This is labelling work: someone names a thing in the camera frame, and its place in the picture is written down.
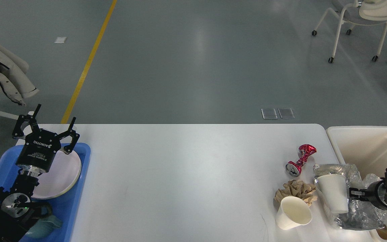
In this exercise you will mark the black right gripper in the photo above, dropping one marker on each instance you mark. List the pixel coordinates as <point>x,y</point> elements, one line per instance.
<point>374,194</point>

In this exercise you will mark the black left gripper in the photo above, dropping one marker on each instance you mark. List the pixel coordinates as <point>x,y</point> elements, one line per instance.
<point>41,145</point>

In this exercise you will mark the clear plastic bag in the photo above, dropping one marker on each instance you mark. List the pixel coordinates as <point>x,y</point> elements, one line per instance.
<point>360,216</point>

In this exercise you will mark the white paper cup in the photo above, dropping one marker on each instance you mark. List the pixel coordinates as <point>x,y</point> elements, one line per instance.
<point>293,212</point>
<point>334,189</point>

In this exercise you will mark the pink plate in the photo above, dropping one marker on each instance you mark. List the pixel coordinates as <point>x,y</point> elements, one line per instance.
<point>62,176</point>

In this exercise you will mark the brown paper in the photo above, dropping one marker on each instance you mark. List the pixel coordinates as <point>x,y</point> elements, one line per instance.
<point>297,188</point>

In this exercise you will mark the crushed red can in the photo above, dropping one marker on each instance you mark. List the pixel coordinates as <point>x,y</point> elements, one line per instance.
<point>295,168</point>

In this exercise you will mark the dark teal mug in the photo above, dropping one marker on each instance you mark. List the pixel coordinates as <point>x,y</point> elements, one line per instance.
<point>45,225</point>

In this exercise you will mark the silver foil bag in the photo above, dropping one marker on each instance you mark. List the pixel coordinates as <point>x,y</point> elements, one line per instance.
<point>382,214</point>

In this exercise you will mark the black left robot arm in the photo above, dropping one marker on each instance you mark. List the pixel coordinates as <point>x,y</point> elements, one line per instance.
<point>18,212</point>

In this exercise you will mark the beige plastic bin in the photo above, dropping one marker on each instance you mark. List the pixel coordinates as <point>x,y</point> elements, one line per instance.
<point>363,146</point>

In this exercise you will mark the blue plastic tray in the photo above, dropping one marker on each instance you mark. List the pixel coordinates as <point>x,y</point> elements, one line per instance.
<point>65,206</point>

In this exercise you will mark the white floor plate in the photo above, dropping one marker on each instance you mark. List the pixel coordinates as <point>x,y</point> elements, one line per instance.
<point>60,40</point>

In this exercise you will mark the grey floor socket cover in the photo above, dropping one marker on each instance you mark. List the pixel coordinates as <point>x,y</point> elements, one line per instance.
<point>286,113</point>
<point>269,113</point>

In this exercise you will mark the white chair on wheels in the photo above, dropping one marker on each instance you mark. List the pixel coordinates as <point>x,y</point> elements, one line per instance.
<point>357,13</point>

